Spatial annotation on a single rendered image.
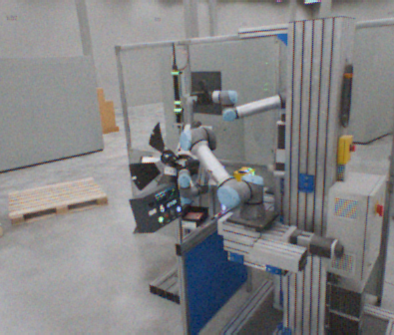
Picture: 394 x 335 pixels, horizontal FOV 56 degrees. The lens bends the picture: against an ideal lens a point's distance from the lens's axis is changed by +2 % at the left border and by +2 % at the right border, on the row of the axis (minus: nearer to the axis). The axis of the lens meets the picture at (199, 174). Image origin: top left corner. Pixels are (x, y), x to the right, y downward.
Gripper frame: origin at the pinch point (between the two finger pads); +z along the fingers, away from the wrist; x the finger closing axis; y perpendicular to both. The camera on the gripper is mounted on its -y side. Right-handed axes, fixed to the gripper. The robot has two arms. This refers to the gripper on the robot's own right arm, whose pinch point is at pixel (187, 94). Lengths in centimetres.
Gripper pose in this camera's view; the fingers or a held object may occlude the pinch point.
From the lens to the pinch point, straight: 256.8
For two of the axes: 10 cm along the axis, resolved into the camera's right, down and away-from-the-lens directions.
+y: 0.5, 9.5, 3.0
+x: 4.1, -2.9, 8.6
